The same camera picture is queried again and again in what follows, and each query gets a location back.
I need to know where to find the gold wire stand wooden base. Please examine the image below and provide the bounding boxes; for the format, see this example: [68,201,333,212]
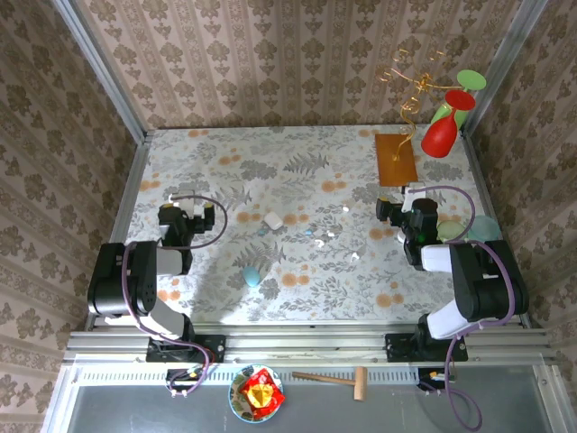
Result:
[374,48,452,188]

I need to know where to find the red yellow snack packet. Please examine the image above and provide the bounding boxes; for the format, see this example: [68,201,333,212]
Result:
[238,367,286,411]

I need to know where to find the red plastic goblet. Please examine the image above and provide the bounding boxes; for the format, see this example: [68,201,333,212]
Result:
[420,88,477,159]

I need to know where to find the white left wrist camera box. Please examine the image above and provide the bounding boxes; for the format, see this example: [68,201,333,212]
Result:
[169,189,205,221]

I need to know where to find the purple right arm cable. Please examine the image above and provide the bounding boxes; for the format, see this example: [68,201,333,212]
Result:
[418,185,515,432]

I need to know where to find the wooden mallet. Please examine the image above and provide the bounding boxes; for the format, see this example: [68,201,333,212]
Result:
[291,366,370,402]

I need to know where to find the aluminium frame side rail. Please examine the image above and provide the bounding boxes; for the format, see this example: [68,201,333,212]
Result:
[85,134,154,330]
[463,134,533,330]

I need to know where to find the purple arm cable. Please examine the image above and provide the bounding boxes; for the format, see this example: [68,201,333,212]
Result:
[120,194,230,398]
[418,185,515,432]

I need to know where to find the blue translucent plastic cup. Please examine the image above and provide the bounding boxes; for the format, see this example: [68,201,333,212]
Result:
[466,215,501,243]

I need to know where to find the aluminium frame base beam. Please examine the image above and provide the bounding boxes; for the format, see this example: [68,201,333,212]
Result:
[62,322,558,364]

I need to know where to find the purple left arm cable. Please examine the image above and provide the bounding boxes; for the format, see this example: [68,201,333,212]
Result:
[120,194,230,398]

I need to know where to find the grey metal shelf panel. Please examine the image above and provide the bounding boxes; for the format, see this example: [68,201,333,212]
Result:
[42,360,577,433]

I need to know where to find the patterned ceramic bowl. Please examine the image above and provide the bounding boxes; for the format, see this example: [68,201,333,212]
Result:
[227,364,284,424]

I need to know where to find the black cable connector bracket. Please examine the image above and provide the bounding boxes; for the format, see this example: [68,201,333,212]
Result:
[417,367,452,392]
[165,367,203,390]

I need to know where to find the green translucent plastic cup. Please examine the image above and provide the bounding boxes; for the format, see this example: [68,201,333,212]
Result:
[435,219,466,244]

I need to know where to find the green plastic goblet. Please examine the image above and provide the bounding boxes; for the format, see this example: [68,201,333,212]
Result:
[430,69,488,130]

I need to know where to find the white slotted cable duct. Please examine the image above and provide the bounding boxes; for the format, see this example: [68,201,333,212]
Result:
[71,364,452,385]

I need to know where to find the aluminium frame post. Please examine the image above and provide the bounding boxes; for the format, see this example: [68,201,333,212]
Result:
[51,0,150,144]
[458,0,552,139]

